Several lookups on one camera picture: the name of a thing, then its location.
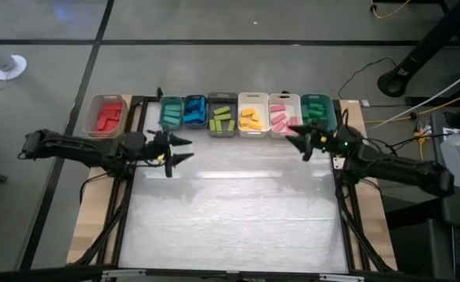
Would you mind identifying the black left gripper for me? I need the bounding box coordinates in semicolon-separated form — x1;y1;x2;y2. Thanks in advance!
145;130;196;179

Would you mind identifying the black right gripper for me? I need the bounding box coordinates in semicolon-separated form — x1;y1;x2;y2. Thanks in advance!
287;123;345;163

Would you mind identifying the blue plastic bin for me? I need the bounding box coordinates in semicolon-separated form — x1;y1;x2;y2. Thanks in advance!
183;94;208;129

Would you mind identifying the white plastic bin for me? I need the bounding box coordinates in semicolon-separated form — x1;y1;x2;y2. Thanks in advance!
268;92;304;139
237;92;271;139

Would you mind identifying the green plastic bin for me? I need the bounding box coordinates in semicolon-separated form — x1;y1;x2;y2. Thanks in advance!
299;93;338;134

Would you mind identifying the teal plastic bin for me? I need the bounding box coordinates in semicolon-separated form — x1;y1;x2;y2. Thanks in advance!
159;96;184;132

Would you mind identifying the grey plastic bin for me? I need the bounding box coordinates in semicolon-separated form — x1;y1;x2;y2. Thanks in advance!
206;92;239;139

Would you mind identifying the clear plastic bin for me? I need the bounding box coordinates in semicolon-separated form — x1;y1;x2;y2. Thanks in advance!
81;93;129;139

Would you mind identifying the wooden table board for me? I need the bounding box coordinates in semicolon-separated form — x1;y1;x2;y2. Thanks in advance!
65;93;136;266
337;99;399;272

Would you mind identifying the black floor stand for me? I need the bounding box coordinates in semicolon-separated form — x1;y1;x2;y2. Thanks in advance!
376;0;460;99

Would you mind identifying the black cart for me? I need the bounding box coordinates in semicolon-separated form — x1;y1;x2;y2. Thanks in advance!
384;187;460;281

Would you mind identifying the white floor stand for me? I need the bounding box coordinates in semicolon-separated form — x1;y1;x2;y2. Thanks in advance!
0;30;29;82

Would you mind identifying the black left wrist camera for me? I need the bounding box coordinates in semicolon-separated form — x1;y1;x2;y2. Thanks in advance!
119;131;148;154

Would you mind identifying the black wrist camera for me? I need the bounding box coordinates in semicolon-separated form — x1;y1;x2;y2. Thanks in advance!
335;124;366;152
119;131;148;154

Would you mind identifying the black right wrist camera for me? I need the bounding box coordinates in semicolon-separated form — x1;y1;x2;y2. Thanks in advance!
335;124;366;152

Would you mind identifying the black floor cable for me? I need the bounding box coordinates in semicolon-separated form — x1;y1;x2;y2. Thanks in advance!
337;56;398;101

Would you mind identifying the black table frame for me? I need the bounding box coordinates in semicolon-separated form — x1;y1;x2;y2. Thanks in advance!
0;88;460;282

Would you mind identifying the white cable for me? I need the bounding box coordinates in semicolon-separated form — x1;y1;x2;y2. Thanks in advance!
364;62;460;132

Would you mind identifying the yellow floor cable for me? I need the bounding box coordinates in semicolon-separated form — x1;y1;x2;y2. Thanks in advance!
369;0;411;20
364;88;460;125

